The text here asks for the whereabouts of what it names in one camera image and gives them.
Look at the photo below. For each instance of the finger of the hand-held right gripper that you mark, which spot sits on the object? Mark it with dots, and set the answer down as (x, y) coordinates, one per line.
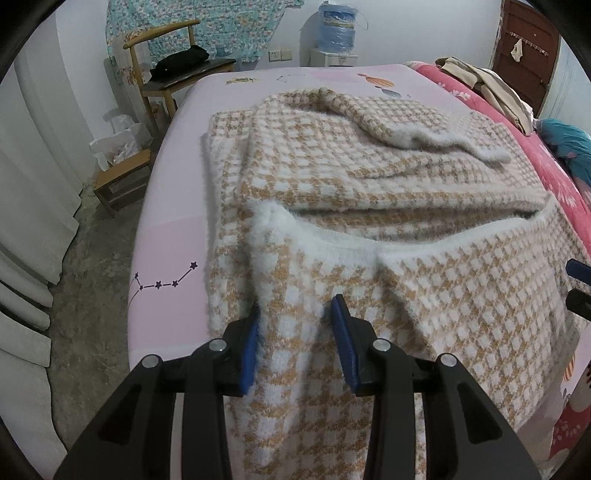
(580, 269)
(581, 303)

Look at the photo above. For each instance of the teal floral hanging cloth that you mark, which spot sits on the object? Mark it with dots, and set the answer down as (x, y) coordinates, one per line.
(231, 27)

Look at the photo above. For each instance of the white curtain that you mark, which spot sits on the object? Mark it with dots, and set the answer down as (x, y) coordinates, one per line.
(32, 184)

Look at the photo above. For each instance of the wooden chair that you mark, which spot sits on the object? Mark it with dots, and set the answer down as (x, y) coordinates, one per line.
(217, 67)

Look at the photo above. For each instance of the white plastic bag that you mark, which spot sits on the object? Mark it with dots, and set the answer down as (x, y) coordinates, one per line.
(122, 138)

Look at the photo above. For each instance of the white water dispenser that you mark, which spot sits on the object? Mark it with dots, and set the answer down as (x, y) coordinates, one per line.
(332, 59)

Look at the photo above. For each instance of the brown wooden door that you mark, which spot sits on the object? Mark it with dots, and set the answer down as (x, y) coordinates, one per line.
(531, 27)

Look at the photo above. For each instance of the teal blue cloth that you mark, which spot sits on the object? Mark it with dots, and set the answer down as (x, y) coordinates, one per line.
(568, 138)

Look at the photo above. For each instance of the red floral blanket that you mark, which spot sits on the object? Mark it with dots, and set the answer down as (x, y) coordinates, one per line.
(545, 157)

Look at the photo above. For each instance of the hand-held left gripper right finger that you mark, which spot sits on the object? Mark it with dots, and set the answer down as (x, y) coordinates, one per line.
(344, 341)

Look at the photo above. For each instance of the white hanging cloth item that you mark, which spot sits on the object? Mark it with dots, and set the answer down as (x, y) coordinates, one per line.
(517, 50)

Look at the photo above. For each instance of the beige clothes pile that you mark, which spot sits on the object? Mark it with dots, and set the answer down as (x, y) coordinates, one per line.
(489, 87)

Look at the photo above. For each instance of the black bag on chair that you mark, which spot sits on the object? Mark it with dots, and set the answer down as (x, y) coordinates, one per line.
(182, 60)

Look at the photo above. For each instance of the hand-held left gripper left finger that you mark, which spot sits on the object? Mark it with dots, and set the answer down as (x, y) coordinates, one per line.
(249, 350)

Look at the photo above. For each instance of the beige checked fuzzy coat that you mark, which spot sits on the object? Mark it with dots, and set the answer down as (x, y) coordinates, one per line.
(369, 184)

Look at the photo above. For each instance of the small wooden stool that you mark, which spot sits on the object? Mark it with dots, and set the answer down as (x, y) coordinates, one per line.
(122, 168)

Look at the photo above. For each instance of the white wall socket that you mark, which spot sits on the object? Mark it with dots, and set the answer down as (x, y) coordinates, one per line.
(280, 54)

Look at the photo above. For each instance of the bed with pink sheet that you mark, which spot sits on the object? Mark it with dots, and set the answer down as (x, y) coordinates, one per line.
(175, 207)

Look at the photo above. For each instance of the blue water bottle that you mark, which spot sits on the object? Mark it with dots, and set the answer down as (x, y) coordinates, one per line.
(337, 27)

